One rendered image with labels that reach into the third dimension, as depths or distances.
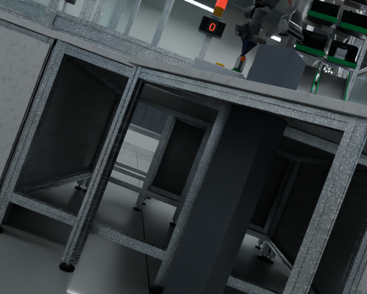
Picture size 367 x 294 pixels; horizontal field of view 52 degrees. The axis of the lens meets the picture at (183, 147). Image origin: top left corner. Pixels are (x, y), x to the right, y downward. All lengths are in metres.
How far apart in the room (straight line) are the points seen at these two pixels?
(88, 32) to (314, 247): 1.23
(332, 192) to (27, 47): 1.29
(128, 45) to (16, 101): 0.52
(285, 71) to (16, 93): 1.07
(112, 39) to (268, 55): 0.67
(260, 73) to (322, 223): 0.63
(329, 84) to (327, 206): 1.00
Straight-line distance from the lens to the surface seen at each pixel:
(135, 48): 1.67
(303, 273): 1.04
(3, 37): 1.78
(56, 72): 1.65
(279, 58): 1.42
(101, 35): 1.71
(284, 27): 1.50
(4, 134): 1.72
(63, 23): 1.78
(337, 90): 1.92
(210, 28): 1.96
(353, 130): 1.04
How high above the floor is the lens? 0.61
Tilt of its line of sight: 1 degrees down
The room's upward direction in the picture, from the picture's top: 21 degrees clockwise
